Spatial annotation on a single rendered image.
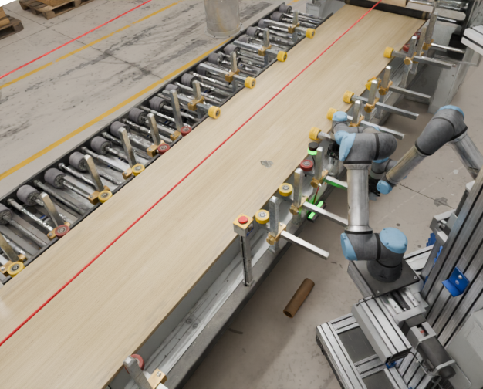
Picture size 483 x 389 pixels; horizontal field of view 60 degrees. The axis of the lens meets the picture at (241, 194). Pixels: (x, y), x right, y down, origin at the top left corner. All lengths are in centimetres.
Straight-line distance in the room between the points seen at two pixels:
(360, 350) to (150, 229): 143
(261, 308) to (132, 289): 115
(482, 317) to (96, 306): 165
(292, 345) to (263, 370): 25
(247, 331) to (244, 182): 104
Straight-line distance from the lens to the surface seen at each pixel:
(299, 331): 296
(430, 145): 199
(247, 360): 288
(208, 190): 250
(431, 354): 193
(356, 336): 276
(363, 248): 180
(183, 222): 235
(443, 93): 470
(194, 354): 216
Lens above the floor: 267
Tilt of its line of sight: 46 degrees down
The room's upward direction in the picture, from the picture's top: 5 degrees counter-clockwise
